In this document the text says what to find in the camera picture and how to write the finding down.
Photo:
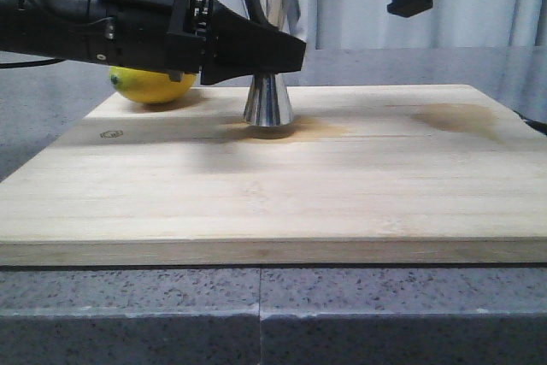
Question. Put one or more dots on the light wooden cutting board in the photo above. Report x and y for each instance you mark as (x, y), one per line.
(402, 173)

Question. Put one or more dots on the yellow lemon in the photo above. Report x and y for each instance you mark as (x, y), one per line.
(149, 87)

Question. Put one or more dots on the steel hourglass jigger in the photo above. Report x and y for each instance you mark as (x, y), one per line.
(268, 103)

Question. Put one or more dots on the grey curtain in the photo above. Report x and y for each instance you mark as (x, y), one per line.
(366, 24)

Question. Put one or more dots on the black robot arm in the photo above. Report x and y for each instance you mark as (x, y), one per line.
(60, 29)

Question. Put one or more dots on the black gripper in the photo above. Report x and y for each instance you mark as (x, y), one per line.
(164, 36)

